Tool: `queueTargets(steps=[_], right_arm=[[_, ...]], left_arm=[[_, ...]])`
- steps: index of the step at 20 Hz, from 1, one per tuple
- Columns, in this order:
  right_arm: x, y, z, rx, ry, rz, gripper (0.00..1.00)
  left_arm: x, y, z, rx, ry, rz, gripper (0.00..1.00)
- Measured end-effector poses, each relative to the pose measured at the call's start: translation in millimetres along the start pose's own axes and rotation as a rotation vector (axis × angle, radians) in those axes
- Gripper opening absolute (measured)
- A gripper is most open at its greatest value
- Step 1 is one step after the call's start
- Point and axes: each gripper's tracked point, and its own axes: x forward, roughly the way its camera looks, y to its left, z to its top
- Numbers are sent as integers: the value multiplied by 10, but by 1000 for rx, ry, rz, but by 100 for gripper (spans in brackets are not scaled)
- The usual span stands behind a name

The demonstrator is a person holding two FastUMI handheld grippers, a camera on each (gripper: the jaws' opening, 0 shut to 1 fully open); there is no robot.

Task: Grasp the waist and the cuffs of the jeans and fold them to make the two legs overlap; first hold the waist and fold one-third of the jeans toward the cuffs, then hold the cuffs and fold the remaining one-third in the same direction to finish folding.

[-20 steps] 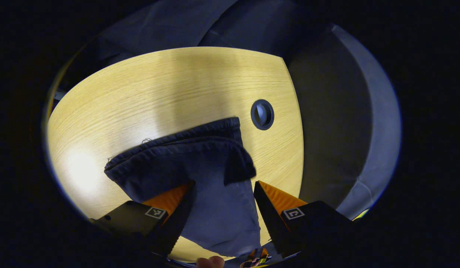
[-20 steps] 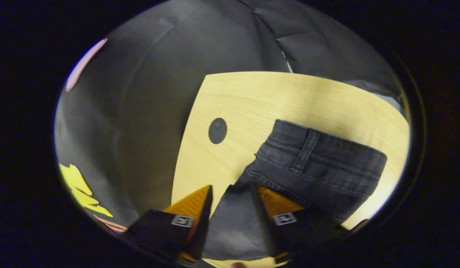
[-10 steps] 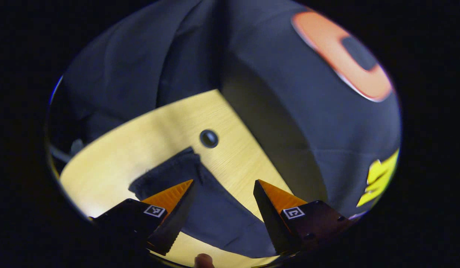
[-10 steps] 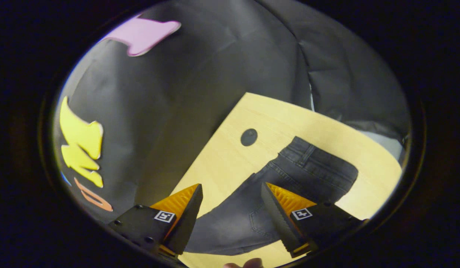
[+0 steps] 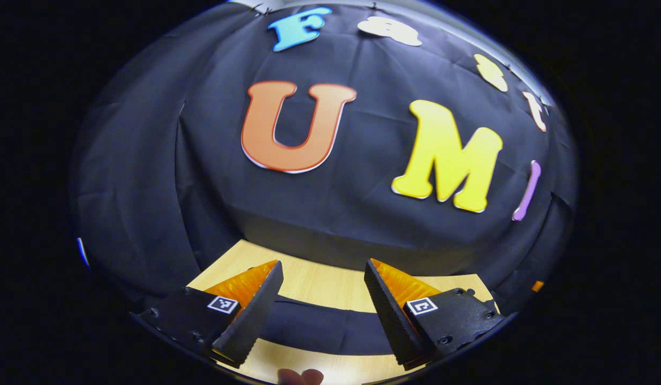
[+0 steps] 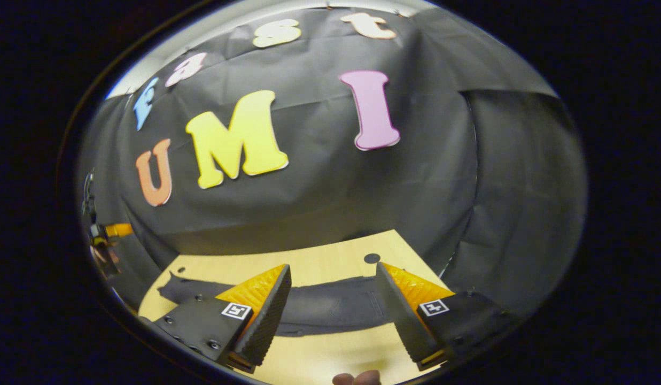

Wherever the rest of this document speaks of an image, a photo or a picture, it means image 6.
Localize dark grey jeans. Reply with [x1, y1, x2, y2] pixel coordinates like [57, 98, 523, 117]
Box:
[158, 272, 411, 337]

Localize black backdrop cloth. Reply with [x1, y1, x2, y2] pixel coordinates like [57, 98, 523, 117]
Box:
[76, 5, 587, 321]

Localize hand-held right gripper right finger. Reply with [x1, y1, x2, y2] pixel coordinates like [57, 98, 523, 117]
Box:
[374, 261, 523, 372]

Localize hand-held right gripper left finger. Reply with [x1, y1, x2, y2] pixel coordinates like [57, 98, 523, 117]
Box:
[149, 263, 292, 374]

